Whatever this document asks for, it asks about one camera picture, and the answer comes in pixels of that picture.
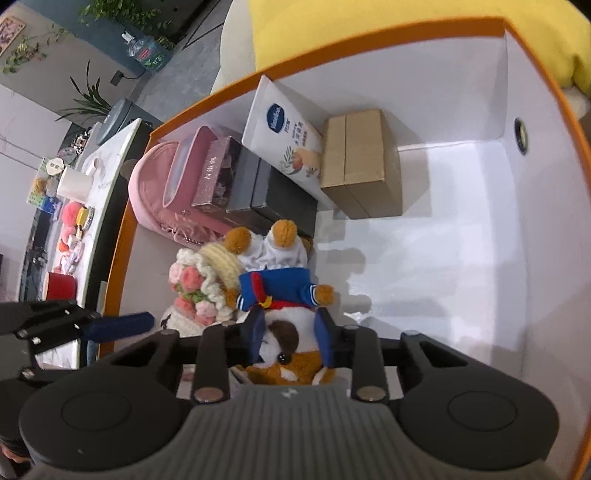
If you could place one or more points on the white lotion tube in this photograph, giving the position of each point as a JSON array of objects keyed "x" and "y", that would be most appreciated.
[{"x": 277, "y": 143}]

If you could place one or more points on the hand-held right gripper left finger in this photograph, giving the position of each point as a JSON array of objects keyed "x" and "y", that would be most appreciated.
[{"x": 256, "y": 334}]

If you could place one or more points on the black box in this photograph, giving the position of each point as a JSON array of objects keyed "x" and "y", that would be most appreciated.
[{"x": 286, "y": 203}]

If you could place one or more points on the plush dog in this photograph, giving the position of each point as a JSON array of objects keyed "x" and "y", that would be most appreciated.
[{"x": 277, "y": 286}]

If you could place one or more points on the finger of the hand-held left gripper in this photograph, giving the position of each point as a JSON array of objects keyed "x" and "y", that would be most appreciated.
[
  {"x": 120, "y": 325},
  {"x": 27, "y": 374}
]

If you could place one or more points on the grey round appliance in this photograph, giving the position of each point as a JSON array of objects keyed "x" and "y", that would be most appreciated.
[{"x": 122, "y": 115}]

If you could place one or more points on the large water jug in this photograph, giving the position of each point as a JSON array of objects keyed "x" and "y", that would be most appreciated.
[{"x": 147, "y": 53}]

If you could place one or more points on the crocheted flower bouquet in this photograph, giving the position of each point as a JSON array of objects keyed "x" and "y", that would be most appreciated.
[{"x": 194, "y": 281}]

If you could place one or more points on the brown cardboard box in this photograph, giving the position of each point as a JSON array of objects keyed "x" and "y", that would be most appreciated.
[{"x": 360, "y": 161}]

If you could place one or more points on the green leafy plant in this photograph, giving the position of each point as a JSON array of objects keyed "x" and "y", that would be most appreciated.
[{"x": 120, "y": 11}]

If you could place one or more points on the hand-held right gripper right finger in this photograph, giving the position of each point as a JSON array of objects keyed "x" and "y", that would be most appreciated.
[{"x": 325, "y": 344}]

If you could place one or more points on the yellow pillow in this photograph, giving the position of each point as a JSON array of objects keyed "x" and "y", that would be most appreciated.
[{"x": 346, "y": 23}]

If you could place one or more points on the white marble desktop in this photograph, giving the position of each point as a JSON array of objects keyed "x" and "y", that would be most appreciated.
[{"x": 106, "y": 175}]

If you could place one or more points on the green and white packet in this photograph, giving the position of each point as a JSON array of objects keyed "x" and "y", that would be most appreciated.
[{"x": 48, "y": 168}]

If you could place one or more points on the pink case with clear window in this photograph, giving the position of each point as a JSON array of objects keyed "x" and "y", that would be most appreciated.
[{"x": 182, "y": 175}]

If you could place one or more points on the pink and white trinkets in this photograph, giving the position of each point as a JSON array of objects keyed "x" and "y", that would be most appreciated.
[{"x": 68, "y": 249}]

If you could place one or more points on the pink glitter box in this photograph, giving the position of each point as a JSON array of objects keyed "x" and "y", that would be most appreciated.
[{"x": 214, "y": 175}]

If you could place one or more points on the long-leaf potted plant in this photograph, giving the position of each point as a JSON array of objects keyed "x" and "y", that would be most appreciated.
[{"x": 90, "y": 104}]

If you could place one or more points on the white cup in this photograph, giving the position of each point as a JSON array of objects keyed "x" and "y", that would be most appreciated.
[{"x": 74, "y": 182}]

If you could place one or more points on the black wall plug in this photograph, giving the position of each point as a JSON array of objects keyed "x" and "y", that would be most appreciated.
[{"x": 116, "y": 77}]

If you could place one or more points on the pink fabric pouch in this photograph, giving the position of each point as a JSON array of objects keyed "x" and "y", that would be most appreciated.
[{"x": 147, "y": 194}]

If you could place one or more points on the dark grey box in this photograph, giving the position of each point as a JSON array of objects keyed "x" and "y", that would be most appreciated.
[{"x": 244, "y": 184}]

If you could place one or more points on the trailing flower vine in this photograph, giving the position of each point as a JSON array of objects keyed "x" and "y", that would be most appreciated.
[{"x": 27, "y": 50}]

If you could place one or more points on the small yellow toy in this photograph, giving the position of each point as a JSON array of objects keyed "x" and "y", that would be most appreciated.
[{"x": 83, "y": 217}]

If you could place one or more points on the framed wall picture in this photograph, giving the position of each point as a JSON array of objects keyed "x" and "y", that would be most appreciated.
[{"x": 10, "y": 33}]

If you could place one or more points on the red cup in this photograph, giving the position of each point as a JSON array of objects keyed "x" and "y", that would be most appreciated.
[{"x": 60, "y": 286}]

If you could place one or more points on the pink pompom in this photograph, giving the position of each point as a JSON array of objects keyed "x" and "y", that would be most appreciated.
[{"x": 70, "y": 213}]

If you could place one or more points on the orange cardboard storage box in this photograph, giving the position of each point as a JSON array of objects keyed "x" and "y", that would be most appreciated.
[{"x": 461, "y": 254}]

